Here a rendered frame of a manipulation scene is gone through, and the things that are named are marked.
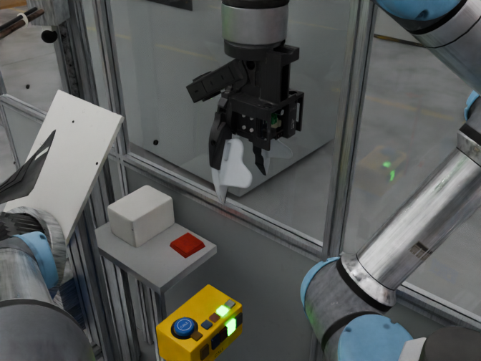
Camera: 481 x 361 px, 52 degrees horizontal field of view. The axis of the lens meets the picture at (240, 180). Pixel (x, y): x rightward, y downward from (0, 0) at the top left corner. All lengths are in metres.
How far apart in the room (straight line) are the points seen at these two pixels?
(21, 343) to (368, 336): 0.58
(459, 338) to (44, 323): 0.27
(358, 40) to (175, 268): 0.83
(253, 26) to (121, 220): 1.08
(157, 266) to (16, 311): 1.18
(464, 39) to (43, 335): 0.41
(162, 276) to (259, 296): 0.33
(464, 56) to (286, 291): 1.10
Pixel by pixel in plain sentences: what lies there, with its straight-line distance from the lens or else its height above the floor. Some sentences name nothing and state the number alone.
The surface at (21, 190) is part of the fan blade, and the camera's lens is 0.92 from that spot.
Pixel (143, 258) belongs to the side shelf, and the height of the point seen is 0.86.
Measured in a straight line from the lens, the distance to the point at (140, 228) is 1.52.
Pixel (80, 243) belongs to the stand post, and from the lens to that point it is 1.38.
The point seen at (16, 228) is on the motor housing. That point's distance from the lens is 1.19.
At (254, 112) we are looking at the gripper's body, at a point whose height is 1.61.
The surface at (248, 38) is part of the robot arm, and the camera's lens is 0.55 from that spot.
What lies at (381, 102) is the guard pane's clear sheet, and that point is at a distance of 1.06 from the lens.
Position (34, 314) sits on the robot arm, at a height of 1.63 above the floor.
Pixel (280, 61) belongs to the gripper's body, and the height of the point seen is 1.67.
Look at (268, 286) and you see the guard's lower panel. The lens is 1.54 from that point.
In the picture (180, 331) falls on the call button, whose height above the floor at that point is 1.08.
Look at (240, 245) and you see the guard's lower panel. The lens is 1.52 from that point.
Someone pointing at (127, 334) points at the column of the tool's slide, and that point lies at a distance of 2.22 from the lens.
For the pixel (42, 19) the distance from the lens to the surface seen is 1.41.
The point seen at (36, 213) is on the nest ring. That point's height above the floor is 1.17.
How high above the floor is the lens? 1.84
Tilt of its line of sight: 32 degrees down
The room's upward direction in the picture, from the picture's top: straight up
